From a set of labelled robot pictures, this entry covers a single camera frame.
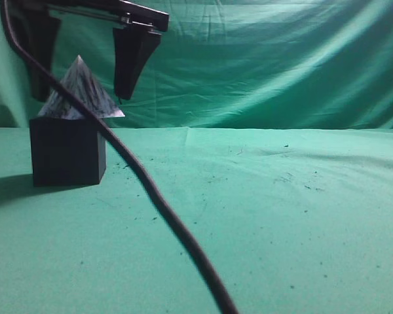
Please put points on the white purple marbled square pyramid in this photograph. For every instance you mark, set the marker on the white purple marbled square pyramid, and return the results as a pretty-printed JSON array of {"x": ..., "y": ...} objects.
[{"x": 81, "y": 82}]

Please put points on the green cloth backdrop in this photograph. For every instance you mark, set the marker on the green cloth backdrop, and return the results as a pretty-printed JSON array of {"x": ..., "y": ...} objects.
[{"x": 268, "y": 65}]

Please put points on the dark purple cube block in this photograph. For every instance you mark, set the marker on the dark purple cube block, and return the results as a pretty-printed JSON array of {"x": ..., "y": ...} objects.
[{"x": 66, "y": 152}]

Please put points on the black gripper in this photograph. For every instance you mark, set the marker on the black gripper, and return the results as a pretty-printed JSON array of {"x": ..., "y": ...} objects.
[{"x": 36, "y": 32}]

